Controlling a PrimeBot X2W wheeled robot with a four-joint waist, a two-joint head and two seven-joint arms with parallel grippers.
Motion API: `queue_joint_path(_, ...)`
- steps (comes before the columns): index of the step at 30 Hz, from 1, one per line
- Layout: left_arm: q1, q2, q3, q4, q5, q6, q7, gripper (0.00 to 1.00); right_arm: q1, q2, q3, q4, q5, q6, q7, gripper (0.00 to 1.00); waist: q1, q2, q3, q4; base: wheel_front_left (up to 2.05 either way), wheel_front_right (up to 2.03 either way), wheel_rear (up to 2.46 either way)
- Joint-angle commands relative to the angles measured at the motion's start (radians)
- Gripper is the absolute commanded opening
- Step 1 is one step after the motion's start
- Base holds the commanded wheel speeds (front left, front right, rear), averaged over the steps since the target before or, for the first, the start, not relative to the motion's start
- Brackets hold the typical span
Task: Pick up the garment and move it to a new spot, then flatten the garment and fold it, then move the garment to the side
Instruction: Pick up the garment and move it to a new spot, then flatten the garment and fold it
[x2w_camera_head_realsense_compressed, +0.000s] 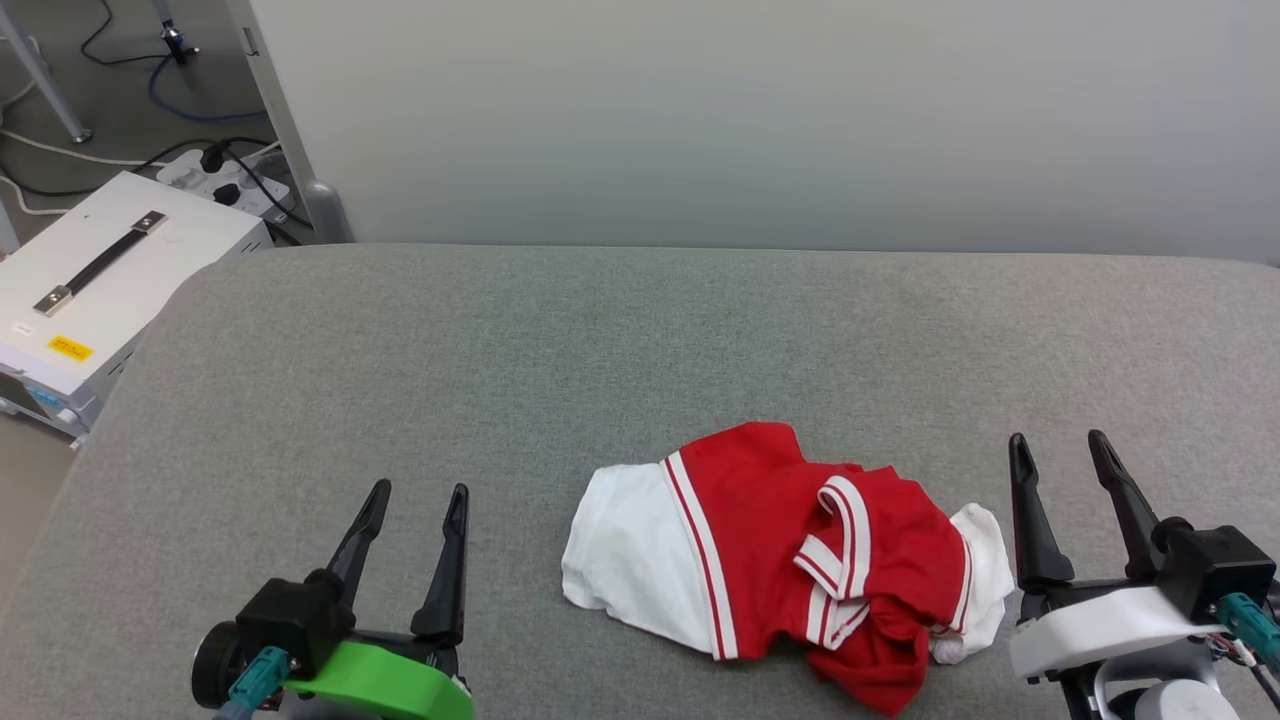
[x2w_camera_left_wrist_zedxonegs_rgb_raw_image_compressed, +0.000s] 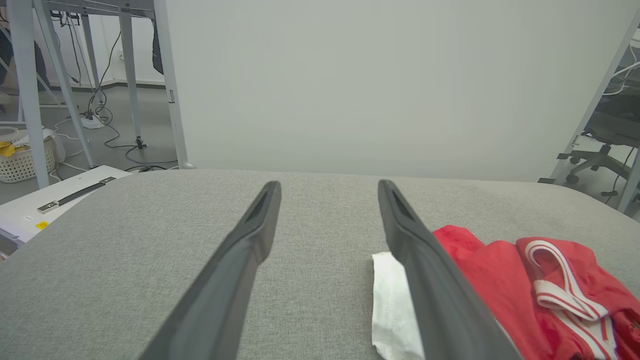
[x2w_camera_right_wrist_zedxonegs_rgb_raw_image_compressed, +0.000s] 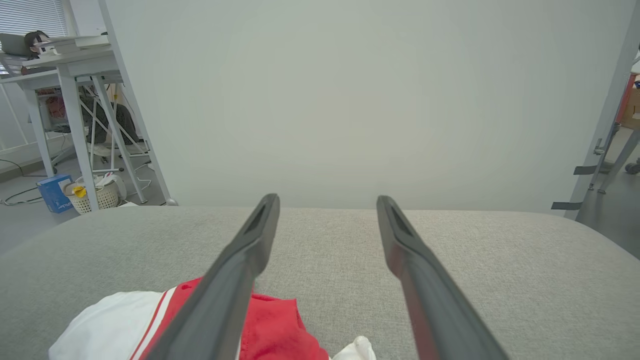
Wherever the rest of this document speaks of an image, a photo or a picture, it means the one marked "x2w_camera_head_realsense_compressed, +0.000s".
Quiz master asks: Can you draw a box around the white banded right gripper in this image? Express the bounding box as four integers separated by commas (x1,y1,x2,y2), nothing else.
1008,429,1231,685

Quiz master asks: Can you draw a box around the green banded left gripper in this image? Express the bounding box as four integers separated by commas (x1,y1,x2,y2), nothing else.
190,480,476,720

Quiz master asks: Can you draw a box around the red and white garment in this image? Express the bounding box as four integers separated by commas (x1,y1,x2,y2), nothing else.
560,421,1017,717

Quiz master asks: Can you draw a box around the white power strip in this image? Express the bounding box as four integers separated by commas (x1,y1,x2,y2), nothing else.
157,146,292,224

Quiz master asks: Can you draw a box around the small black floor clamp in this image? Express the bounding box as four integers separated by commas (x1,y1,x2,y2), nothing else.
160,18,201,67

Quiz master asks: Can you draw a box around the grey metal table leg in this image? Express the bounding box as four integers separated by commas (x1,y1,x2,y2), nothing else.
0,0,94,144

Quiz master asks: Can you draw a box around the teal left camera cable connector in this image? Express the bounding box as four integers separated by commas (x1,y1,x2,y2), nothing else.
215,646,293,720

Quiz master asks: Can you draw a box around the teal camera cable connector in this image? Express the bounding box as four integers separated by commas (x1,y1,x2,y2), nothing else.
215,646,293,720
1218,592,1280,673

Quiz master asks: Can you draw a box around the teal right camera cable connector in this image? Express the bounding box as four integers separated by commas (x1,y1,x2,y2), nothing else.
1218,592,1280,673

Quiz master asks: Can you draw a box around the black power strip cable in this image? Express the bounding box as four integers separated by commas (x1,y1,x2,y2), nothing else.
222,148,315,247

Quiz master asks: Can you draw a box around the white box with handle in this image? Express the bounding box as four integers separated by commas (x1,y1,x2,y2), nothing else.
0,170,274,441

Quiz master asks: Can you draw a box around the grey metal partition post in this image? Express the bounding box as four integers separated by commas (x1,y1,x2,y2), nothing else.
225,0,353,245

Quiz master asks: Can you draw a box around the white floor cable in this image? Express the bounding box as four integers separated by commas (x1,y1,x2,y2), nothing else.
0,128,166,169

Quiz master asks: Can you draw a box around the blue floor cable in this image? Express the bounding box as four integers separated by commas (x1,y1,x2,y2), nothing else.
147,55,269,126

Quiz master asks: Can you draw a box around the thin black floor cable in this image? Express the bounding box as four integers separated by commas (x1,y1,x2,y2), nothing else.
80,0,176,69

